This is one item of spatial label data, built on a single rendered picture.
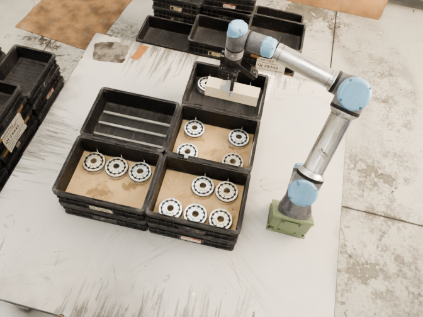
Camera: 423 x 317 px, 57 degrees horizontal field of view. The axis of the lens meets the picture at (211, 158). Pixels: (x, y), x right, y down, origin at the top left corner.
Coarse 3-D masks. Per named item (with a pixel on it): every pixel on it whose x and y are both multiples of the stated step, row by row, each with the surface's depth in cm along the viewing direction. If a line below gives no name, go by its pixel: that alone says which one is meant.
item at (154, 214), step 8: (184, 160) 174; (192, 160) 174; (160, 168) 171; (224, 168) 173; (232, 168) 173; (248, 176) 172; (248, 184) 170; (152, 192) 165; (152, 216) 161; (160, 216) 159; (240, 216) 161; (184, 224) 160; (192, 224) 158; (200, 224) 158; (240, 224) 160; (224, 232) 159; (232, 232) 158
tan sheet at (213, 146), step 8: (184, 120) 198; (208, 128) 196; (216, 128) 197; (224, 128) 197; (184, 136) 193; (208, 136) 194; (216, 136) 194; (224, 136) 194; (176, 144) 190; (200, 144) 191; (208, 144) 191; (216, 144) 192; (224, 144) 192; (248, 144) 193; (200, 152) 188; (208, 152) 189; (216, 152) 189; (224, 152) 189; (232, 152) 190; (240, 152) 190; (248, 152) 190; (216, 160) 187; (248, 160) 188
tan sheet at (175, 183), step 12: (168, 180) 179; (180, 180) 180; (192, 180) 180; (216, 180) 181; (168, 192) 176; (180, 192) 176; (240, 192) 178; (156, 204) 172; (204, 204) 174; (216, 204) 174; (228, 204) 175
